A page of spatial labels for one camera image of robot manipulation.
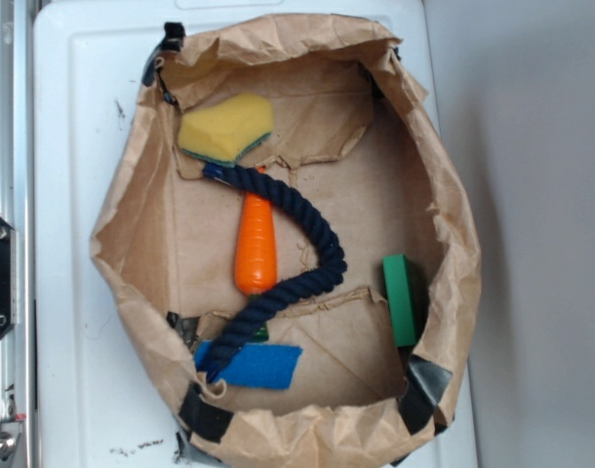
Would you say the blue felt cloth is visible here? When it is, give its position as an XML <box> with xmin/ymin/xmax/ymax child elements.
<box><xmin>218</xmin><ymin>343</ymin><xmax>302</xmax><ymax>390</ymax></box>

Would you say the white plastic container lid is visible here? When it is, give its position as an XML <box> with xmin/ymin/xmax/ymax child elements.
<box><xmin>32</xmin><ymin>0</ymin><xmax>482</xmax><ymax>468</ymax></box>

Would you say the dark navy braided rope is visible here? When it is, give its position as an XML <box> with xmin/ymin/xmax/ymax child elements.
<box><xmin>202</xmin><ymin>162</ymin><xmax>349</xmax><ymax>384</ymax></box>

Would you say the orange plastic carrot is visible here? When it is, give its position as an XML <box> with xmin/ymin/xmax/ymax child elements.
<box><xmin>234</xmin><ymin>192</ymin><xmax>278</xmax><ymax>296</ymax></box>

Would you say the green wooden block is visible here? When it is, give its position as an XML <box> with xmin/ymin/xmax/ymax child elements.
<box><xmin>382</xmin><ymin>254</ymin><xmax>418</xmax><ymax>347</ymax></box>

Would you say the yellow sponge with green pad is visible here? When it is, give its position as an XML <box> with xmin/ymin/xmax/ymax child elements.
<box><xmin>177</xmin><ymin>93</ymin><xmax>274</xmax><ymax>167</ymax></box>

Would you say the crumpled brown paper bag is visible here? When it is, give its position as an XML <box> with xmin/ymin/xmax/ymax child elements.
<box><xmin>91</xmin><ymin>14</ymin><xmax>481</xmax><ymax>467</ymax></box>

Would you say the silver aluminium frame rail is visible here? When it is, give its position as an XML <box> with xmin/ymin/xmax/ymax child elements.
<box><xmin>0</xmin><ymin>1</ymin><xmax>42</xmax><ymax>467</ymax></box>

